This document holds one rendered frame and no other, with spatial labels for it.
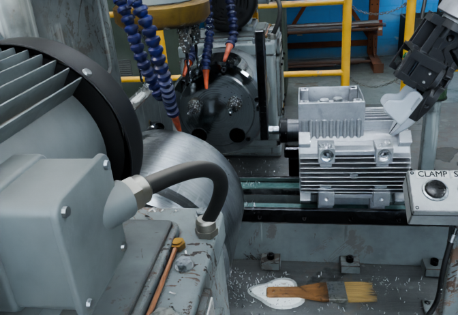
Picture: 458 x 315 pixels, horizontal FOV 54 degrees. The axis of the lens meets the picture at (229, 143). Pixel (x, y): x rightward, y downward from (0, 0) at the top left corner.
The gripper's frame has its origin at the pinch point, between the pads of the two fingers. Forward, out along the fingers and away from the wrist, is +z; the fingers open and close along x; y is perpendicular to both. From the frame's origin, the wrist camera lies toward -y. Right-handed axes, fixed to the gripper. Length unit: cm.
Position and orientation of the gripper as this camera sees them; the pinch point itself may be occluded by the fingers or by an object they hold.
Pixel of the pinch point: (398, 130)
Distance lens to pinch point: 86.8
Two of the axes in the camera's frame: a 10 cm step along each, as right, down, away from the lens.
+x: -1.5, 4.1, -9.0
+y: -8.9, -4.5, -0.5
